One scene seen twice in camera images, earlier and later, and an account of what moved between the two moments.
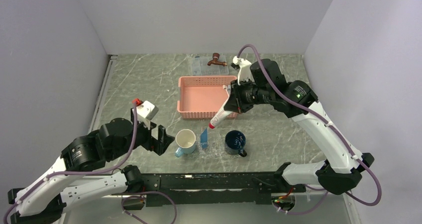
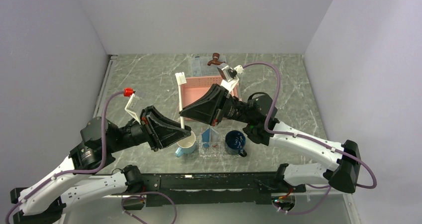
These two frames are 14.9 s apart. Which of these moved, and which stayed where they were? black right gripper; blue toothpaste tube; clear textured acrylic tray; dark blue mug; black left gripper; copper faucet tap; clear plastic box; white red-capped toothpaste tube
Moved: black left gripper; white red-capped toothpaste tube; black right gripper
Stayed: blue toothpaste tube; clear plastic box; copper faucet tap; clear textured acrylic tray; dark blue mug
